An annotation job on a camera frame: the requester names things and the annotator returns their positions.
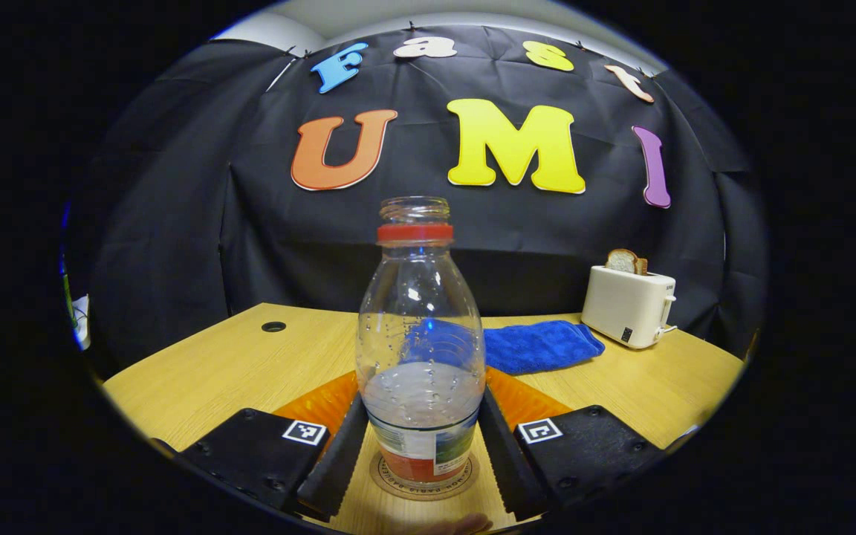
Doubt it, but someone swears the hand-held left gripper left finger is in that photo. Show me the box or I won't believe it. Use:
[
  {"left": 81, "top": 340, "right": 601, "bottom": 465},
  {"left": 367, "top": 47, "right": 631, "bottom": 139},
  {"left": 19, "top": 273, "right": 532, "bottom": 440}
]
[{"left": 175, "top": 372, "right": 369, "bottom": 519}]

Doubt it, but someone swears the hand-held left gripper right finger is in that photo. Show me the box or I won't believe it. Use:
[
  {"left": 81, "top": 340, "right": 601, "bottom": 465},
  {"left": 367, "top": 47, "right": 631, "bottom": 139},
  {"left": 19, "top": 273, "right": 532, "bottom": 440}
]
[{"left": 479, "top": 366, "right": 667, "bottom": 522}]

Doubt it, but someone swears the round wooden coaster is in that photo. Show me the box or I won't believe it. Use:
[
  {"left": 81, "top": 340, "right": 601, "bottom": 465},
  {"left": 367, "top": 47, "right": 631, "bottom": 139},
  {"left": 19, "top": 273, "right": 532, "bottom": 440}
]
[{"left": 369, "top": 450, "right": 481, "bottom": 502}]

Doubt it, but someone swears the clear plastic water bottle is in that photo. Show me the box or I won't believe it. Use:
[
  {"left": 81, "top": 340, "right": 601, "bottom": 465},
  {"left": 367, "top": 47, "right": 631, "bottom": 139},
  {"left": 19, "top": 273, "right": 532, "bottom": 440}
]
[{"left": 355, "top": 196, "right": 487, "bottom": 484}]

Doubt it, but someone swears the blue towel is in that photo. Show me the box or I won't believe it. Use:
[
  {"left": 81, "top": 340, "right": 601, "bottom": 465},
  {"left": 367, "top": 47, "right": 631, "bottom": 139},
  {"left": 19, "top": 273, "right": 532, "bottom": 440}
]
[{"left": 402, "top": 320, "right": 606, "bottom": 376}]

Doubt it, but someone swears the white toaster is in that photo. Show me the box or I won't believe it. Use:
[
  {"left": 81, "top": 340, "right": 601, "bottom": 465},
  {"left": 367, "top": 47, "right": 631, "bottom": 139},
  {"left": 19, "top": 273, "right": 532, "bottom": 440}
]
[{"left": 581, "top": 265, "right": 678, "bottom": 350}]

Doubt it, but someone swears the black backdrop cloth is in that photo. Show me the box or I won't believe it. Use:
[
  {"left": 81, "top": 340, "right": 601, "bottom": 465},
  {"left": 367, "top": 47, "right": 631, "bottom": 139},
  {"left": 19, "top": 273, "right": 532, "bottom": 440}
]
[{"left": 64, "top": 26, "right": 769, "bottom": 372}]

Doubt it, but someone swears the white side table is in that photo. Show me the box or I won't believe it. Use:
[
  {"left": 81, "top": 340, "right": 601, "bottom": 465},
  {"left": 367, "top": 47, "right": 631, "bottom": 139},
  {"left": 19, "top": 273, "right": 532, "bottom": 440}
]
[{"left": 71, "top": 294, "right": 92, "bottom": 350}]

